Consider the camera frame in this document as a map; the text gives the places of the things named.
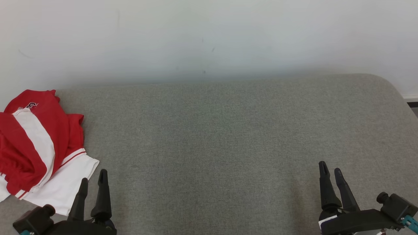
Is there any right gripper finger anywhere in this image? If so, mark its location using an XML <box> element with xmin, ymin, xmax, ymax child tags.
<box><xmin>319</xmin><ymin>161</ymin><xmax>342</xmax><ymax>211</ymax></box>
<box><xmin>334</xmin><ymin>168</ymin><xmax>361</xmax><ymax>213</ymax></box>

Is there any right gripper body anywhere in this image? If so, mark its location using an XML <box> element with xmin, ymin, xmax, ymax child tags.
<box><xmin>318</xmin><ymin>209</ymin><xmax>395</xmax><ymax>235</ymax></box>

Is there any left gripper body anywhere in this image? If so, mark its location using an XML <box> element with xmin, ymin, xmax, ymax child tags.
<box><xmin>41</xmin><ymin>219</ymin><xmax>117</xmax><ymax>235</ymax></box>

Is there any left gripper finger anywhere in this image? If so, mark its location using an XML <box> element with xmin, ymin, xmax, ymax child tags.
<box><xmin>91</xmin><ymin>169</ymin><xmax>112</xmax><ymax>219</ymax></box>
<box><xmin>68</xmin><ymin>178</ymin><xmax>89</xmax><ymax>221</ymax></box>

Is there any red jersey with number 23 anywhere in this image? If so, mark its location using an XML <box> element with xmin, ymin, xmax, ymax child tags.
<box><xmin>0</xmin><ymin>89</ymin><xmax>100</xmax><ymax>216</ymax></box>

